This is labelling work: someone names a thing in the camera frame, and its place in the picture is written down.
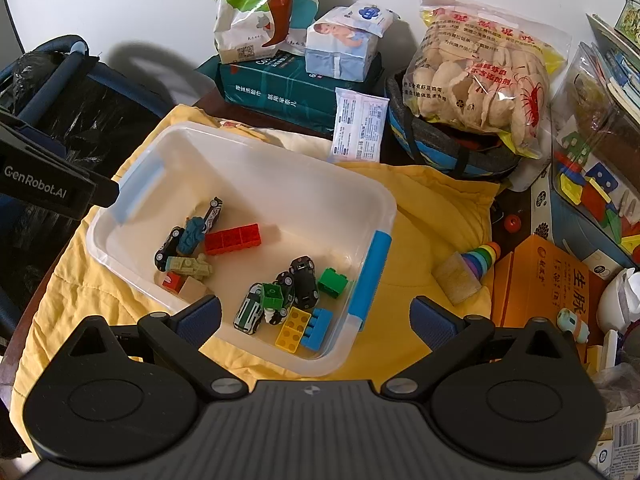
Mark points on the green and white toy car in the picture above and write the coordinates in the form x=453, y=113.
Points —
x=249, y=312

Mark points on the black plastic bag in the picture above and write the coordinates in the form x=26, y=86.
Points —
x=60, y=110

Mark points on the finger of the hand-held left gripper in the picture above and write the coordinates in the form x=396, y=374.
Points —
x=106, y=191

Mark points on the white barcode box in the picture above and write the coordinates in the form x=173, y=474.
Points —
x=620, y=445

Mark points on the small green toy brick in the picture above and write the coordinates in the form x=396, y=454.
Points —
x=272, y=296

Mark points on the black and white toy car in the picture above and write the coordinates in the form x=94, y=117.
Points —
x=214, y=214

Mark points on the blue toy vehicle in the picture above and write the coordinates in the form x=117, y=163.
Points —
x=192, y=235

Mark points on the blue stroller frame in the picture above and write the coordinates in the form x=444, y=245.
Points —
x=50, y=75

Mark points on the light blue tissue pack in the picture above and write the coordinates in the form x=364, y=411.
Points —
x=345, y=45

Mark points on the clear bag of colourful blocks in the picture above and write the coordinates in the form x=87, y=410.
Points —
x=595, y=160

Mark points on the white plastic container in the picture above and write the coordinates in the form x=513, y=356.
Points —
x=300, y=200

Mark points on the stack of books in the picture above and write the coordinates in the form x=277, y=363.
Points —
x=617, y=65

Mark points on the blue and white box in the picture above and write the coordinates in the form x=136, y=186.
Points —
x=560, y=230

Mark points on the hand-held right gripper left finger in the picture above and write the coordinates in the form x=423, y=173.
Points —
x=200, y=317

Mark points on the black and blue basket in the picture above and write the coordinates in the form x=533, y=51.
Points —
x=450, y=155

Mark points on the green and white bag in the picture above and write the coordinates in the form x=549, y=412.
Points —
x=265, y=5

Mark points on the teal toy figure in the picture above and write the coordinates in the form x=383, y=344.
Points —
x=572, y=327

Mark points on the prawn cracker bag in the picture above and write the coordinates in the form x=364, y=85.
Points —
x=480, y=75

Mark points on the dark green package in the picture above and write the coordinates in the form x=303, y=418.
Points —
x=285, y=90

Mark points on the yellow blanket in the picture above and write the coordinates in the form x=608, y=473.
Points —
x=425, y=220

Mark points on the yellow toy brick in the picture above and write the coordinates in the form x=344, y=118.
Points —
x=292, y=330

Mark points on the small black white toy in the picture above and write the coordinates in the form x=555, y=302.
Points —
x=275, y=316

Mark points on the rainbow stacking toy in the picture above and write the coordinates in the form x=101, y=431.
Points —
x=481, y=259

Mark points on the small red toy brick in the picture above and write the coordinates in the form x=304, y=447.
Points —
x=173, y=282

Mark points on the round printed tin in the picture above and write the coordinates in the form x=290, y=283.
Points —
x=632, y=17

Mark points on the red ball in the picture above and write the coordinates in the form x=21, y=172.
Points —
x=512, y=223

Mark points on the beige toy vehicle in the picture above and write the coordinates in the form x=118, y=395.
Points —
x=187, y=266

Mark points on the small wooden block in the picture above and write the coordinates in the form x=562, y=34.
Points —
x=195, y=290

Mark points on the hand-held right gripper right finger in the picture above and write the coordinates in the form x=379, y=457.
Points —
x=435, y=327

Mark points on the blue toy brick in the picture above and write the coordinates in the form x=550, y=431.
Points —
x=316, y=330

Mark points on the long red toy brick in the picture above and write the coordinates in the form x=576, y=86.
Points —
x=232, y=239

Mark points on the small white packet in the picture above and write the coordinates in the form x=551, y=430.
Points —
x=360, y=125

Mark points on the orange box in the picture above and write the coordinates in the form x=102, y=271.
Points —
x=542, y=285

